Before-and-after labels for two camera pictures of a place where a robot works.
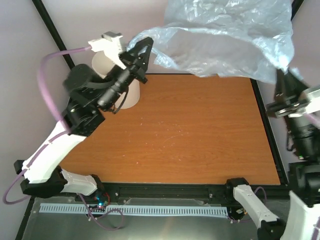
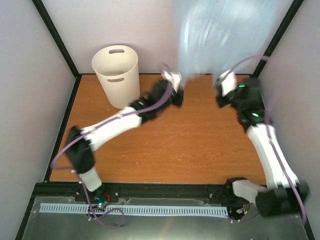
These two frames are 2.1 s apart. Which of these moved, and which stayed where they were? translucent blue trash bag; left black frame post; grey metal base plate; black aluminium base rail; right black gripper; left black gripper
Moved: translucent blue trash bag; left black gripper; right black gripper
Stayed: grey metal base plate; black aluminium base rail; left black frame post
